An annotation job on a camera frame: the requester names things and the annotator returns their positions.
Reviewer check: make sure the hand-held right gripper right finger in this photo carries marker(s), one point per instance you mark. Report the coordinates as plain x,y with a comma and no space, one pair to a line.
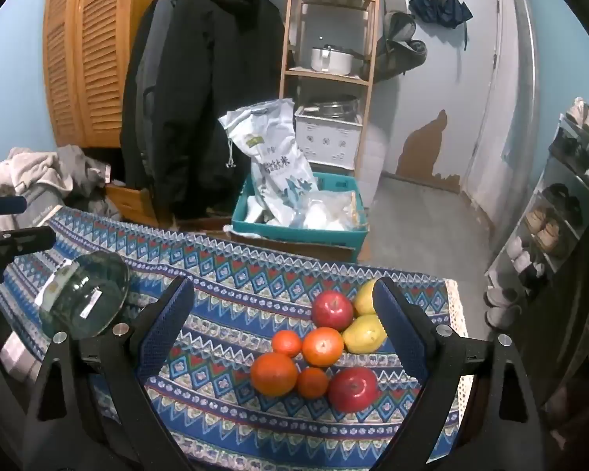
397,328

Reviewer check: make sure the black coat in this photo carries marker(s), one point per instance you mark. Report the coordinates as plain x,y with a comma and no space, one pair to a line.
201,83

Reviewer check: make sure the white perforated storage crate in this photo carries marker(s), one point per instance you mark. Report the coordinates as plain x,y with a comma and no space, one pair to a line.
326,140

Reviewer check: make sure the red apple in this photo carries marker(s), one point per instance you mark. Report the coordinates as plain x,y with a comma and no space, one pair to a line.
353,389
332,310

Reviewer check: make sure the clear plastic bags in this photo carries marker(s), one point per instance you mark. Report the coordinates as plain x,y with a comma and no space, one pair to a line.
326,213

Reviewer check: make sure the dark folded umbrella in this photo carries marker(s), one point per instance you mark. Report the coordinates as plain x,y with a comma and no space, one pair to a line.
439,10

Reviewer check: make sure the small orange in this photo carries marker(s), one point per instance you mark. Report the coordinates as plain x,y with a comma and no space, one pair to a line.
286,343
312,382

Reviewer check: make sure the wooden louvered wardrobe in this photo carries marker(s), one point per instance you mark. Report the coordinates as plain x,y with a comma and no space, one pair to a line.
88,59

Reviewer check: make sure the white sneakers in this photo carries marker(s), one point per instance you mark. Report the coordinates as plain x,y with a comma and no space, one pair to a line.
586,115

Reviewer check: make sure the grey shoe rack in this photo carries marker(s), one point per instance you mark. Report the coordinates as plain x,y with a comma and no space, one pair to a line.
545,181

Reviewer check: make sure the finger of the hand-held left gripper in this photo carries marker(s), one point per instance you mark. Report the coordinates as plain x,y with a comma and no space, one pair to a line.
27,241
5,204

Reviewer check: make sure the yellow pear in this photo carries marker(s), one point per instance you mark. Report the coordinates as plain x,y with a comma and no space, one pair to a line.
365,334
364,298

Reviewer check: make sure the wooden shelf rack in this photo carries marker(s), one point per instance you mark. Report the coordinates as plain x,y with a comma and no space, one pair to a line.
288,34

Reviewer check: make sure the pale door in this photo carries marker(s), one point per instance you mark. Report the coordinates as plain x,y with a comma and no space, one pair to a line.
500,83

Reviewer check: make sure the stack of white boxes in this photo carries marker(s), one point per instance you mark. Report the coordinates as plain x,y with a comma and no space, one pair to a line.
373,167

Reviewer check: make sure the teal plastic bin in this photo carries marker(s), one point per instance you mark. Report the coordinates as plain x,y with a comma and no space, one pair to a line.
299,236

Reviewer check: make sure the medium orange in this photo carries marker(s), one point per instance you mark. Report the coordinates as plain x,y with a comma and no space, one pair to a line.
323,346

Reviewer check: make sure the white printed rice bag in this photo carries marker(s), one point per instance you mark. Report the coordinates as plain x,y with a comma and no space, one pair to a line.
275,157

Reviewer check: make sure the tan shoes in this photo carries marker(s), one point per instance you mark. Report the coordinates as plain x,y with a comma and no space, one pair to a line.
545,229

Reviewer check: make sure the white slippers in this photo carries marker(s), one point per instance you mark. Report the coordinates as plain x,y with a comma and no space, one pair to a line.
501,306

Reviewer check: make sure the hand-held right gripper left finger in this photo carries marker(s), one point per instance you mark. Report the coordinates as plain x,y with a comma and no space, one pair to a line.
162,333

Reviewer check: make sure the steel pot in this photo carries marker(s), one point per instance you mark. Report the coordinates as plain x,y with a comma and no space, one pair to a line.
331,107

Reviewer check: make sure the white towel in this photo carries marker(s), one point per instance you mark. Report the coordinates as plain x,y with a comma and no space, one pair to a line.
12,171

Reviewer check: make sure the large orange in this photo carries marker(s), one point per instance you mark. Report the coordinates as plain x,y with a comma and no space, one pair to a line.
274,374

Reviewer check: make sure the wooden drawer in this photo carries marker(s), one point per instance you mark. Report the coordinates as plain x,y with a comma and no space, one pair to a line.
127,201

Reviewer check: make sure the grey-green hanging bag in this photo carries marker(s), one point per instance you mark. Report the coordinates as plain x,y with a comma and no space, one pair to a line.
397,49

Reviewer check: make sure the white cooking pot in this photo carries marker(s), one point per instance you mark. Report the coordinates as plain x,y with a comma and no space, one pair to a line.
331,60

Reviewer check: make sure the grey clothing pile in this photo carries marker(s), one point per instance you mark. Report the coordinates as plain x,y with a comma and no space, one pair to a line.
78,181

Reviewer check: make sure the white shoes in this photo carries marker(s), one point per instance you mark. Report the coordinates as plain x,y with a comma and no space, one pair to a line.
520,260

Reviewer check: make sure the blue patterned tablecloth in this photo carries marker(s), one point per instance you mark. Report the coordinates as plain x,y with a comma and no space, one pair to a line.
235,279

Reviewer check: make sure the black shoes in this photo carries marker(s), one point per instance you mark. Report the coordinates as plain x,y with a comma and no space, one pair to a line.
564,201

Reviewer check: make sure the clear glass bowl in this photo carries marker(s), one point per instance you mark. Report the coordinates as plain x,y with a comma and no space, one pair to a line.
86,294

